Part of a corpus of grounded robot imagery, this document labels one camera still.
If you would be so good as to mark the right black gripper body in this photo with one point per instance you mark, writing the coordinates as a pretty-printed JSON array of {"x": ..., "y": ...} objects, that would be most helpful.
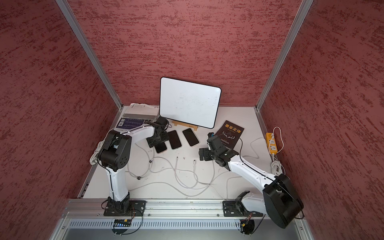
[{"x": 215, "y": 155}]

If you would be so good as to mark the wooden board stand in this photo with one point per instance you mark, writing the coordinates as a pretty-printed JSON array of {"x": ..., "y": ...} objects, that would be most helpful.
[{"x": 177, "y": 123}]

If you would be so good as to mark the white board with black frame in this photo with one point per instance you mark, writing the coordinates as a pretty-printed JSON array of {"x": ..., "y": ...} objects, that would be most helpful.
[{"x": 189, "y": 102}]

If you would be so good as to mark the right aluminium corner post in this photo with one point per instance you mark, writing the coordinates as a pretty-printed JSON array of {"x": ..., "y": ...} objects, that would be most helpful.
[{"x": 290, "y": 38}]

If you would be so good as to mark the dark brown book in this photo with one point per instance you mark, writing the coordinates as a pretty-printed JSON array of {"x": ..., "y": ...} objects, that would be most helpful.
[{"x": 229, "y": 134}]

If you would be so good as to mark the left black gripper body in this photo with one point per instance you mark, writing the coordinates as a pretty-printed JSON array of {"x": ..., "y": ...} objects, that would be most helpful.
[{"x": 158, "y": 139}]

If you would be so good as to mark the aluminium corner post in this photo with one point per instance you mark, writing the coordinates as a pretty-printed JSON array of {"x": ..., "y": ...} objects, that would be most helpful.
[
  {"x": 290, "y": 38},
  {"x": 79, "y": 33}
]

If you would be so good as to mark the phone with white case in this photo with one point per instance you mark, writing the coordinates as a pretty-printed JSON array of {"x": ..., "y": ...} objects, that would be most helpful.
[{"x": 174, "y": 140}]

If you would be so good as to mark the purple and grey booklet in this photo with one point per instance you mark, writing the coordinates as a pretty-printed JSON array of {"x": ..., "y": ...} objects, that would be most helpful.
[{"x": 135, "y": 115}]

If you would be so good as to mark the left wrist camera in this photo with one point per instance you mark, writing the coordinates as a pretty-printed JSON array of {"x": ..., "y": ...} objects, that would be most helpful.
[{"x": 162, "y": 122}]

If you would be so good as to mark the orange power strip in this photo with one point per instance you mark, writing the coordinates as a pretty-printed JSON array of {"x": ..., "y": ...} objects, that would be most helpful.
[{"x": 271, "y": 143}]

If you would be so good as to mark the phone with pink case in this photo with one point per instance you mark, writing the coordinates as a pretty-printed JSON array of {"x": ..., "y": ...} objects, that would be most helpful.
[{"x": 160, "y": 148}]

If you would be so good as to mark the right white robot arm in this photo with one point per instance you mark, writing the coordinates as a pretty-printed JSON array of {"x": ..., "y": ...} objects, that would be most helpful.
[{"x": 278, "y": 198}]

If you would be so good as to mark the aluminium front rail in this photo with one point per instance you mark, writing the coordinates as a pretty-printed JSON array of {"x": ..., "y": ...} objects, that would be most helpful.
[{"x": 154, "y": 209}]

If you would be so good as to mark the left aluminium corner post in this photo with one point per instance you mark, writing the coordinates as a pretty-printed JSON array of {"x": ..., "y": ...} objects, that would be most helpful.
[{"x": 79, "y": 33}]

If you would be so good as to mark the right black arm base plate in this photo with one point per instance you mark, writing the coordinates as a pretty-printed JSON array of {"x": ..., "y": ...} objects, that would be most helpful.
[{"x": 236, "y": 209}]

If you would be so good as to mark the black phone on right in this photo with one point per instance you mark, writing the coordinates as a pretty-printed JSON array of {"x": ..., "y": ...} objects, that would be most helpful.
[{"x": 190, "y": 137}]

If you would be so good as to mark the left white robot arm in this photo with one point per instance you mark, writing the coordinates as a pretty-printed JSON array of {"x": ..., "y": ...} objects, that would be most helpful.
[{"x": 115, "y": 153}]

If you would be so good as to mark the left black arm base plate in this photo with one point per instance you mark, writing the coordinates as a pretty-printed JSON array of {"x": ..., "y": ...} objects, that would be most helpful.
[{"x": 126, "y": 208}]

